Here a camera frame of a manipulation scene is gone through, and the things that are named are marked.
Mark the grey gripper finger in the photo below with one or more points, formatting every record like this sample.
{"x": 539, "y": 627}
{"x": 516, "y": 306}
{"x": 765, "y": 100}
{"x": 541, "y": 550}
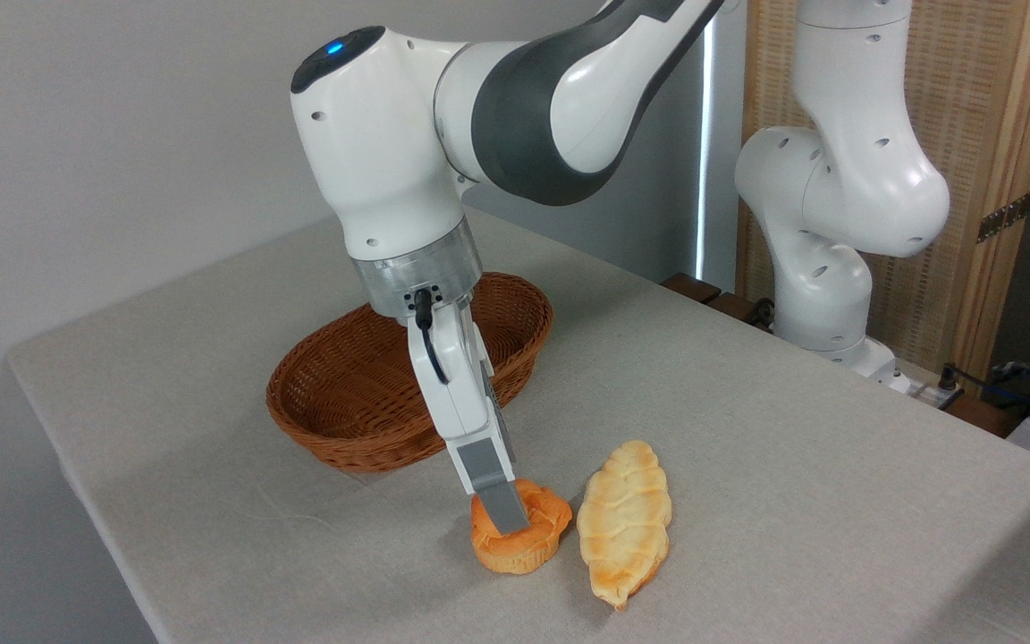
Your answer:
{"x": 493, "y": 483}

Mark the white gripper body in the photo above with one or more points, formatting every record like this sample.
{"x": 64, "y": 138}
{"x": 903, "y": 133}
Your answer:
{"x": 461, "y": 385}

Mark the round orange bread bun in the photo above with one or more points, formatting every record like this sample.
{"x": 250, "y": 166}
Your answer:
{"x": 537, "y": 541}

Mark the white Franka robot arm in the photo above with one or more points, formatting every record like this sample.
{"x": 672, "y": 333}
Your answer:
{"x": 390, "y": 152}

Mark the brown oval wicker basket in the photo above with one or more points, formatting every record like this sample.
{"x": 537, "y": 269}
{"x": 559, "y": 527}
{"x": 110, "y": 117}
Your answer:
{"x": 345, "y": 402}

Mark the long braided pale bread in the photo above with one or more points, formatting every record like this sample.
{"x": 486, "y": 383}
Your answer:
{"x": 624, "y": 528}

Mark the dark brown wooden platform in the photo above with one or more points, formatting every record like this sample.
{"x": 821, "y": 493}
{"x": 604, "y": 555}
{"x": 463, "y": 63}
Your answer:
{"x": 703, "y": 291}

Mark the vertical white light strip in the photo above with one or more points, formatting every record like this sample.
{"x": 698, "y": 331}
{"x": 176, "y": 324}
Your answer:
{"x": 705, "y": 179}

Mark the metal screen hinge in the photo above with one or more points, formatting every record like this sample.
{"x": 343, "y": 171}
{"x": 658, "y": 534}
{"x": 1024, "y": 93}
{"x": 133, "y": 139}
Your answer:
{"x": 1005, "y": 217}

